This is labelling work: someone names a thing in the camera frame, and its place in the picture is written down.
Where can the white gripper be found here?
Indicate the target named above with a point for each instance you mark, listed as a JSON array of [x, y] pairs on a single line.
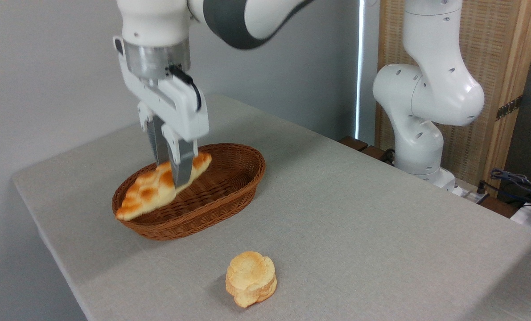
[[180, 107]]

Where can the long braided bread loaf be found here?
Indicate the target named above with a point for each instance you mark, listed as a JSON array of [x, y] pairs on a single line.
[[147, 194]]

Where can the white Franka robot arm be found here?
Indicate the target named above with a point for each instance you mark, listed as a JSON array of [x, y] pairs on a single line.
[[434, 89]]

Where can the brown oval wicker basket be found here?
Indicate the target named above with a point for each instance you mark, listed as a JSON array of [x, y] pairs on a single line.
[[194, 218]]

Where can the round flower-shaped bread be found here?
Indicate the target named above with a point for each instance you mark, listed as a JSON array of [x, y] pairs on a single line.
[[249, 276]]

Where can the grey tablecloth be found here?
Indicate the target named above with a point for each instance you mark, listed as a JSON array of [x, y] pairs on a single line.
[[359, 232]]

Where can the wooden rattan folding screen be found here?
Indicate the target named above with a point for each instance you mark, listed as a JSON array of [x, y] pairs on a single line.
[[492, 53]]

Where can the metal screen hinge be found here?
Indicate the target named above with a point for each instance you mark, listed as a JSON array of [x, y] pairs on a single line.
[[509, 108]]

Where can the white box with grey object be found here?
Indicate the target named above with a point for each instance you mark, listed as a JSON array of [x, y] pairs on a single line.
[[526, 216]]

